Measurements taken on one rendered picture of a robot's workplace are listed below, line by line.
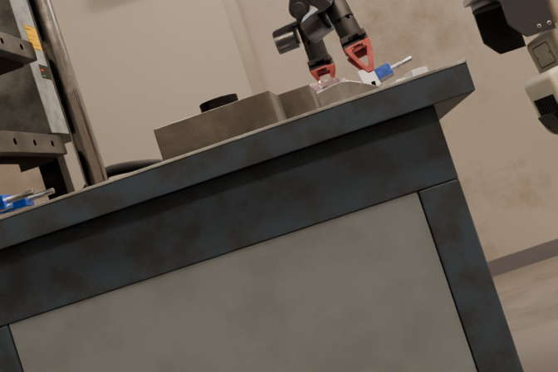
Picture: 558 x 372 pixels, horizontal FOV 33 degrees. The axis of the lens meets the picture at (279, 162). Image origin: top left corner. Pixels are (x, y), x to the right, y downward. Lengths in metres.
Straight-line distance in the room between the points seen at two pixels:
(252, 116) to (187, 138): 0.09
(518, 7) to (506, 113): 2.74
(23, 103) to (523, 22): 1.30
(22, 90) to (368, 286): 1.63
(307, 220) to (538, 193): 3.87
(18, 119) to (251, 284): 1.55
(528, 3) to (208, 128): 1.10
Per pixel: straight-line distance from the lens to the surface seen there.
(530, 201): 4.93
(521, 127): 4.93
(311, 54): 2.57
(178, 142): 1.30
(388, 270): 1.12
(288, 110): 1.46
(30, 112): 2.58
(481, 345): 1.13
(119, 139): 4.79
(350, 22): 2.30
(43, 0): 2.49
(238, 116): 1.28
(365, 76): 2.26
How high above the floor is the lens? 0.71
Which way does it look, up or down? 2 degrees up
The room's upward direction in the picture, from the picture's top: 18 degrees counter-clockwise
